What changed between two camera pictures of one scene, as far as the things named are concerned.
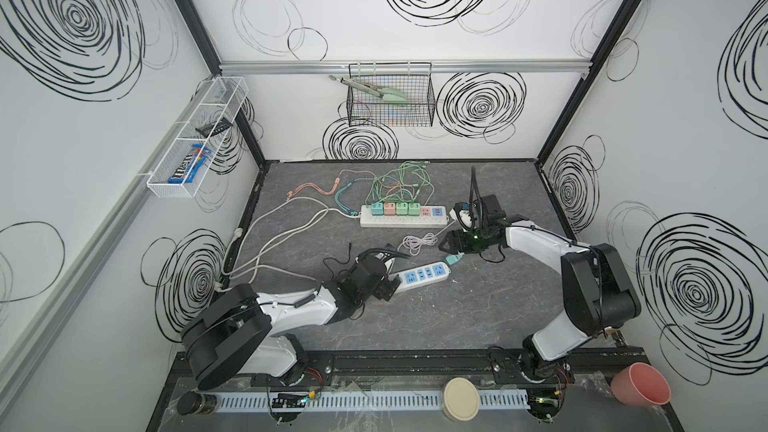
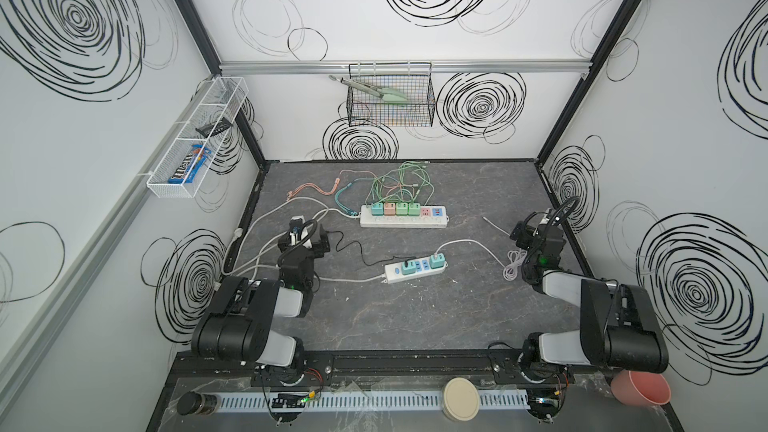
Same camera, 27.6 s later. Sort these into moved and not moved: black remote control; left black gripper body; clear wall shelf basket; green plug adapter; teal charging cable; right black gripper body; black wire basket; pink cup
Moved: right black gripper body; left black gripper body
Not moved: clear wall shelf basket; pink cup; black remote control; green plug adapter; black wire basket; teal charging cable
